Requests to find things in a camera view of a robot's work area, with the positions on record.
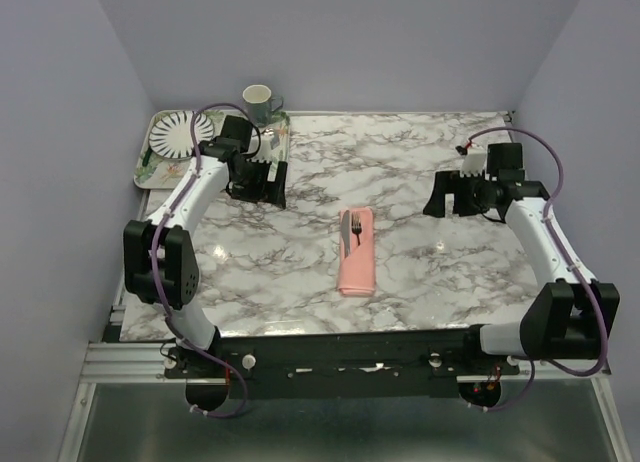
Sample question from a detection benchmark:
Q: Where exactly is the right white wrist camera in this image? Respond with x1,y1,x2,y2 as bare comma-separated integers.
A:
456,144,487,177

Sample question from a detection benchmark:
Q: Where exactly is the aluminium rail frame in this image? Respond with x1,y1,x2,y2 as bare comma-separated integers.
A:
54,301,631,462

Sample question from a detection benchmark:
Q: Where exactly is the silver table knife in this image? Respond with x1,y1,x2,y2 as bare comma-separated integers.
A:
340,210,351,258

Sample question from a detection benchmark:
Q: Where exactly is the black silver fork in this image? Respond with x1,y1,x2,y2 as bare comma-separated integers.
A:
351,212,362,246

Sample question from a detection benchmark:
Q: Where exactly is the pink cloth napkin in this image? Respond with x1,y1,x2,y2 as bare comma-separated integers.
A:
337,207,376,297

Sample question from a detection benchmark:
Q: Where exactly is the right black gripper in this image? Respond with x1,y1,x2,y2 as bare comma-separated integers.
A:
423,169,497,217

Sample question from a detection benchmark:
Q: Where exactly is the leaf pattern serving tray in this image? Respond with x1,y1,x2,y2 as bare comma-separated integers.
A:
133,110,290,190

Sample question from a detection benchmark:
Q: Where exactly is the striped white plate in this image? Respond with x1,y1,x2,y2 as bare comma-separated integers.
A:
148,111,215,160

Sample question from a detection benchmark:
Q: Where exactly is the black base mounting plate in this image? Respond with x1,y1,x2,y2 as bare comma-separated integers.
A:
165,329,519,400

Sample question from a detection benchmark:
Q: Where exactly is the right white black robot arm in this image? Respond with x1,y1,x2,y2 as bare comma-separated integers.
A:
423,143,620,374

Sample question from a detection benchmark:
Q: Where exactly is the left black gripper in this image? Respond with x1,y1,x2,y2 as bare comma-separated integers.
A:
230,155,287,208

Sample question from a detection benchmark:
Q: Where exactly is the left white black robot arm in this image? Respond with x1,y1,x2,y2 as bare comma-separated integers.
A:
123,113,290,377

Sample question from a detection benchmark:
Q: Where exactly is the green ceramic mug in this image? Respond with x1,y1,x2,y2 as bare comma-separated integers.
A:
242,84,284,127

